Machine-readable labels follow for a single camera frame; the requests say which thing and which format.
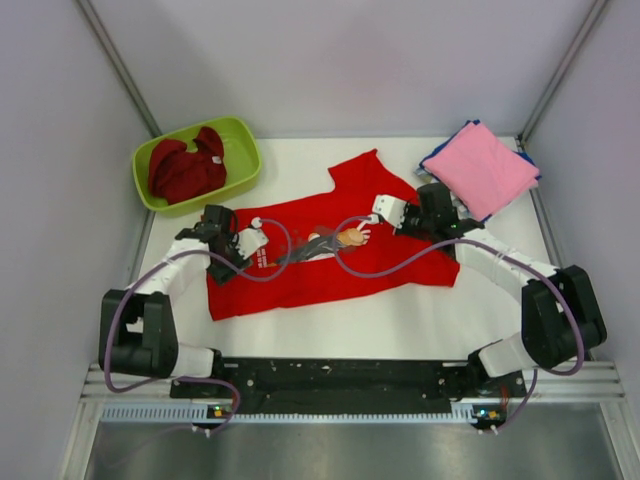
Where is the dark red t-shirt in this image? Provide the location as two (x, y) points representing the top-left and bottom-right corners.
(148, 127), (227, 205)

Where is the green plastic basin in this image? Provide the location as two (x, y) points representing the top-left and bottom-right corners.
(132, 117), (262, 217)

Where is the pink folded t-shirt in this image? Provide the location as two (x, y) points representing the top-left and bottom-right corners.
(424, 123), (541, 221)

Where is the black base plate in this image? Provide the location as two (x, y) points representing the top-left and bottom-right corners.
(169, 355), (529, 415)

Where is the purple cable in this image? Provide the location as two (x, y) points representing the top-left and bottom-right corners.
(332, 214), (586, 434)
(102, 216), (293, 437)

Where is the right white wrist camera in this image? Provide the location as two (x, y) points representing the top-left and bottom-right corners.
(372, 194), (410, 230)

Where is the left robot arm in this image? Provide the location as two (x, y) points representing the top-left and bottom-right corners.
(99, 205), (257, 397)

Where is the aluminium frame rail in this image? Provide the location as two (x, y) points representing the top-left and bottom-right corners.
(80, 361), (626, 404)

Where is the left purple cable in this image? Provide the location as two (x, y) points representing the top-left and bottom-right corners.
(102, 216), (293, 437)

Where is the bright red t-shirt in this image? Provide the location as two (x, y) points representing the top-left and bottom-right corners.
(207, 150), (460, 321)

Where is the patterned folded t-shirt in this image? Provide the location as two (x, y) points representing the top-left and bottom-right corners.
(414, 167), (472, 219)

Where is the grey slotted cable duct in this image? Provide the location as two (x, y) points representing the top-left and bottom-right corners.
(101, 402), (498, 426)

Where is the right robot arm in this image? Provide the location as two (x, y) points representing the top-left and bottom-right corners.
(373, 183), (608, 396)

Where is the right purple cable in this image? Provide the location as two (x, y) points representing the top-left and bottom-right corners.
(332, 214), (586, 434)

